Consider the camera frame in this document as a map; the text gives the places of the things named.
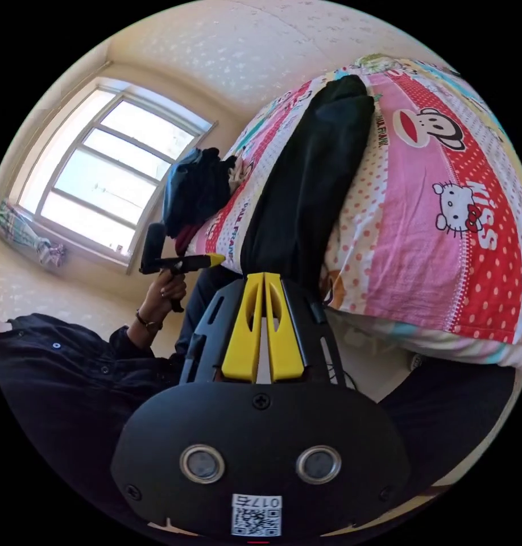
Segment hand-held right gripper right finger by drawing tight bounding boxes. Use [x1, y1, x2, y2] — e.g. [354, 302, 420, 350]
[264, 272, 307, 383]

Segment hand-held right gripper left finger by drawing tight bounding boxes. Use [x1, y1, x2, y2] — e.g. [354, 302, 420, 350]
[221, 273, 263, 383]

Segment black pants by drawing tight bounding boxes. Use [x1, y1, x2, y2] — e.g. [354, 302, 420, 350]
[239, 75, 376, 295]

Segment person's left forearm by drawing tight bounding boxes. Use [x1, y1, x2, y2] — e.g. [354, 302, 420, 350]
[109, 308, 164, 360]

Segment person's left hand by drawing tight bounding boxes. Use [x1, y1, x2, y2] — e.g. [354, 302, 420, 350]
[139, 270, 188, 326]

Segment pile of clothes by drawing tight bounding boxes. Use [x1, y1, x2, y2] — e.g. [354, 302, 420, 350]
[161, 146, 239, 253]

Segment person's body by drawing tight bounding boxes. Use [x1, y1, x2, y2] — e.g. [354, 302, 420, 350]
[0, 267, 519, 519]

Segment bed with pink cartoon-print quilt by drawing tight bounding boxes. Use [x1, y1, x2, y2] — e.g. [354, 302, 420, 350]
[188, 53, 522, 369]

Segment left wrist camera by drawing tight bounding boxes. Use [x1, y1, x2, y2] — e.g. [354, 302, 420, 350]
[142, 222, 168, 270]

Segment window with white frame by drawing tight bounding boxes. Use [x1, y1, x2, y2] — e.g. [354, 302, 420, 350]
[8, 76, 219, 276]

